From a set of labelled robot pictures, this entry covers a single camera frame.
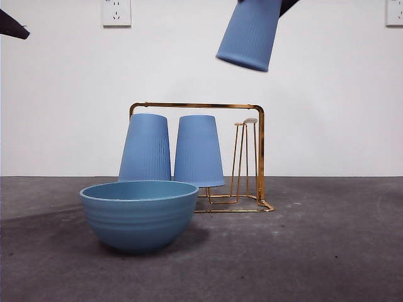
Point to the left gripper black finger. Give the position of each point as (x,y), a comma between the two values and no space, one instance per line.
(12,26)

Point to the blue ribbed bowl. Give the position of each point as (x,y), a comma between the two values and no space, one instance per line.
(138,220)

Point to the white wall socket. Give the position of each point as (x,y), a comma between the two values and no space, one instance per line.
(116,12)
(395,12)

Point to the blue ribbed plastic cup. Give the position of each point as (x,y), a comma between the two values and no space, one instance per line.
(145,151)
(198,154)
(250,34)

